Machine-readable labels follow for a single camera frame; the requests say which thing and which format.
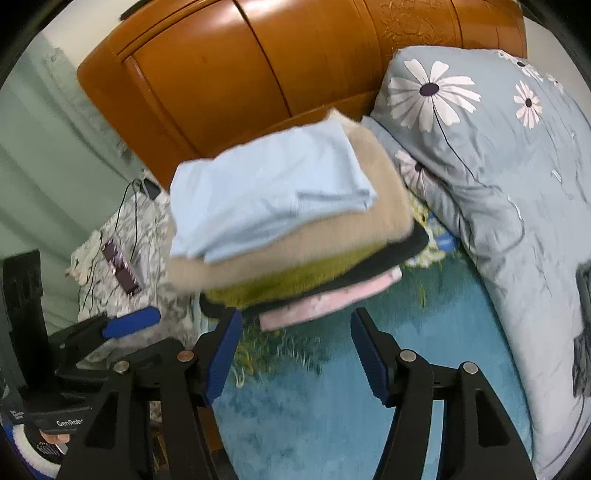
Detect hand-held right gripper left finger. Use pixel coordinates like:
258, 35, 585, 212
67, 308, 243, 480

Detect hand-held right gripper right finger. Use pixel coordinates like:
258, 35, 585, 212
350, 308, 532, 480

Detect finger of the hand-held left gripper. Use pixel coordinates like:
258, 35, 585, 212
48, 307, 162, 357

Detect light blue shirt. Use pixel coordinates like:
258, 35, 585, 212
170, 124, 379, 265

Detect purple strip pack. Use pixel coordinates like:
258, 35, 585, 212
102, 237, 141, 298

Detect blue floral blanket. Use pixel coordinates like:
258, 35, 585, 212
210, 203, 536, 480

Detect pink folded garment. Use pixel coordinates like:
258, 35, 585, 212
259, 267, 403, 330

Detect patterned cloth covered nightstand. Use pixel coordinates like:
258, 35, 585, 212
65, 187, 206, 365

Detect olive green folded garment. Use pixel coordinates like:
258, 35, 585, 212
203, 242, 384, 311

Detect beige folded garment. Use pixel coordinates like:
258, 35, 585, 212
166, 108, 415, 296

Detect pale green curtain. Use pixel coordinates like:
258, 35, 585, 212
0, 34, 160, 324

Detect dark grey crumpled cloth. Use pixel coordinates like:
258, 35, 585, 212
571, 263, 591, 398

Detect wooden headboard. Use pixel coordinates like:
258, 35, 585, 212
76, 0, 529, 210

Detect black cable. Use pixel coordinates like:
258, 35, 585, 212
83, 179, 160, 315

